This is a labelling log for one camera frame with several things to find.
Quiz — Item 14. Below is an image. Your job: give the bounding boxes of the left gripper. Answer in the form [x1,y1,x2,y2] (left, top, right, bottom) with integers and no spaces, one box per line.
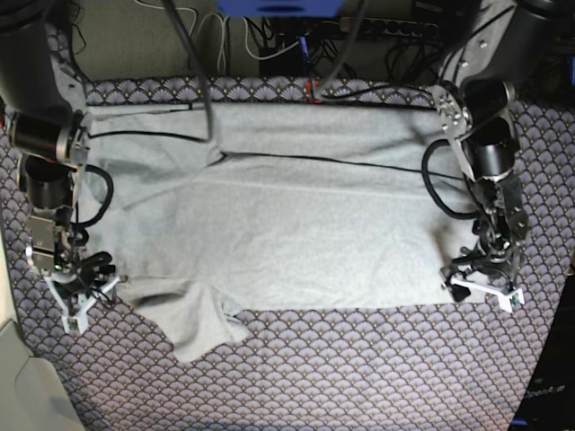
[442,236,524,302]

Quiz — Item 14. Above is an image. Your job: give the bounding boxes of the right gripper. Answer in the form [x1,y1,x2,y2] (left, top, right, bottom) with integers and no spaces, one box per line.
[53,251,116,301]

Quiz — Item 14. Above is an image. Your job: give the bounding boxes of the light grey T-shirt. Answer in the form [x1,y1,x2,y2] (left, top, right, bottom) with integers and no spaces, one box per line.
[88,103,475,362]

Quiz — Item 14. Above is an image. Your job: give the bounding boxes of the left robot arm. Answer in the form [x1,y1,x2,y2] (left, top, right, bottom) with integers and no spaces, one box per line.
[421,1,574,312]

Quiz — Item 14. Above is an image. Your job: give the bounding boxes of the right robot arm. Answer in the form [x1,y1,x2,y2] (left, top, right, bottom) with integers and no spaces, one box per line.
[1,1,118,304]

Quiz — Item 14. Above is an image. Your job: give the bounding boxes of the fan-patterned table cloth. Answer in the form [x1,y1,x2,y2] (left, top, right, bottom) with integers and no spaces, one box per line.
[1,101,574,430]

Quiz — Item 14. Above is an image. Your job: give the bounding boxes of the grey plastic bin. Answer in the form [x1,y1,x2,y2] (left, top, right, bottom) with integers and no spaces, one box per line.
[1,321,84,430]

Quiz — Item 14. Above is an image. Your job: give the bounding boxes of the red black table clamp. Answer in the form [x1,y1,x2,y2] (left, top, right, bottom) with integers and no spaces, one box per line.
[303,79,322,104]

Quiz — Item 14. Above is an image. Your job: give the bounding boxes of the black box behind table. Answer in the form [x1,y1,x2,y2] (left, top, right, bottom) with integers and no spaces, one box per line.
[259,45,306,77]

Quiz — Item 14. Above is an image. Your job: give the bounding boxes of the blue box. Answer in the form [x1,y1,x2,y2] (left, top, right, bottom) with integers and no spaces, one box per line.
[217,0,343,17]

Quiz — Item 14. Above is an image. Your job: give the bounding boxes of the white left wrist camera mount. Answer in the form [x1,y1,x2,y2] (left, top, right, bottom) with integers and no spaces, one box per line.
[451,269,526,313]

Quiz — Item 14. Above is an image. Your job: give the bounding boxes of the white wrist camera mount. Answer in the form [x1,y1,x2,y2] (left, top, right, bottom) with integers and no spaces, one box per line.
[42,271,128,335]
[451,269,526,313]

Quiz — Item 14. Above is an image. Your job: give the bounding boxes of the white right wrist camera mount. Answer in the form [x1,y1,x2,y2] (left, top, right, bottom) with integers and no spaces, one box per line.
[42,271,128,335]

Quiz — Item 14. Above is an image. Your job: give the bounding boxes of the white cable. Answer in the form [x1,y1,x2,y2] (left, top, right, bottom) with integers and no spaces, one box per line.
[186,0,302,73]

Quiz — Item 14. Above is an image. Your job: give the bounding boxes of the black cable bundle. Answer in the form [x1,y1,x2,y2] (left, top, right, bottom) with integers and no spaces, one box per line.
[161,0,217,145]

